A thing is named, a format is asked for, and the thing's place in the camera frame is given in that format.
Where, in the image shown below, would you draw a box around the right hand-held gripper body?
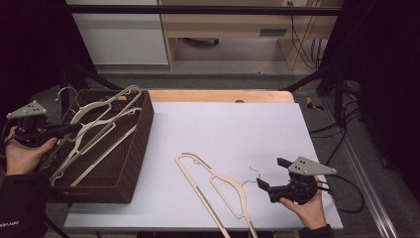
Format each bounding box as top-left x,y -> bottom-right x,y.
267,157 -> 338,204

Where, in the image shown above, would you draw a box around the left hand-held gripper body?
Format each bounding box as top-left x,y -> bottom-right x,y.
6,100 -> 58,148

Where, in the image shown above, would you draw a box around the cream plastic clothes hanger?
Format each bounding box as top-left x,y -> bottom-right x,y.
54,84 -> 144,160
49,106 -> 142,186
174,152 -> 263,238
69,124 -> 138,187

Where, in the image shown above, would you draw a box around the brown wicker basket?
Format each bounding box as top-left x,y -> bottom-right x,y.
39,88 -> 156,204

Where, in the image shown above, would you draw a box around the person's left hand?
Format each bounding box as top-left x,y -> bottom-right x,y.
4,127 -> 58,177

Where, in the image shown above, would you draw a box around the person's right hand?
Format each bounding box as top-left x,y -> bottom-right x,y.
279,178 -> 328,230

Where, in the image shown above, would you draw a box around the white table mat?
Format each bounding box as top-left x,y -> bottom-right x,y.
63,101 -> 345,231

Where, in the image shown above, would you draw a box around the yellow and black tool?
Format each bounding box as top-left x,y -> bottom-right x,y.
305,96 -> 325,112

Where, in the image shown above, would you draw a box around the black curtain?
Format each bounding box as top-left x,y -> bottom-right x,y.
325,0 -> 420,199
0,0 -> 97,112

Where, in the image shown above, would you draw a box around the black metal stand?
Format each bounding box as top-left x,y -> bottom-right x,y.
283,63 -> 349,127

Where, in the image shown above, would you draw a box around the white cabinet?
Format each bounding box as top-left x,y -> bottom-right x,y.
65,0 -> 169,65

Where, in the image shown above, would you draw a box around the beige wooden desk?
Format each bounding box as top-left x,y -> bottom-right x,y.
157,0 -> 345,71

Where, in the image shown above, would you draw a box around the black horizontal bar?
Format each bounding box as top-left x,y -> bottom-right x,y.
65,4 -> 343,16

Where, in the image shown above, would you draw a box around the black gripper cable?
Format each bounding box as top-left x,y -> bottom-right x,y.
315,173 -> 366,214

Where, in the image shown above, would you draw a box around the aluminium floor rail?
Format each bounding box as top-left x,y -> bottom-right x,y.
321,95 -> 401,238

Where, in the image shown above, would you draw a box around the black floor cables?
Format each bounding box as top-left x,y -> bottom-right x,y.
309,81 -> 365,167

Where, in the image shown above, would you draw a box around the black hanging cables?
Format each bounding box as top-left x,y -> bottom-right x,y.
288,2 -> 324,69

